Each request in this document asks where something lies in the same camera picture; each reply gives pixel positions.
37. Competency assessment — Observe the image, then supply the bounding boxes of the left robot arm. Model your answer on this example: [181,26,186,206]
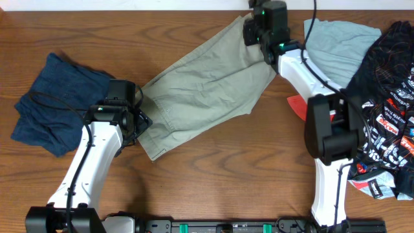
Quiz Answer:
[25,105,152,232]

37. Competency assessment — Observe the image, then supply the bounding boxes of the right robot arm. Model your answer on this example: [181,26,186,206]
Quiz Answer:
[243,17,364,232]

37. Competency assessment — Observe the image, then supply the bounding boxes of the folded navy blue garment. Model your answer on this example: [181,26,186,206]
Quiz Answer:
[11,53,111,157]

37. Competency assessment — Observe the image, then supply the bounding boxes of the red orange cloth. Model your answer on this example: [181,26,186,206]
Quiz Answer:
[287,95,307,121]

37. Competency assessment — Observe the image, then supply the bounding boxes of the khaki grey shorts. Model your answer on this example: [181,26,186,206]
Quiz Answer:
[136,14,276,161]

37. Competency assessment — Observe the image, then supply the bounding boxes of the black printed garment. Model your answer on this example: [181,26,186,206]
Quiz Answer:
[346,21,413,198]

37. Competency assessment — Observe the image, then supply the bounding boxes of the white printed garment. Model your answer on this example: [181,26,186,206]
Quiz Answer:
[348,170,413,201]

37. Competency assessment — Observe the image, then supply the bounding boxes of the light blue shirt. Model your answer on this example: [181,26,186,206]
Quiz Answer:
[304,19,382,88]

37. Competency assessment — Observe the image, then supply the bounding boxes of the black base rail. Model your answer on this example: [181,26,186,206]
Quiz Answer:
[103,212,387,233]

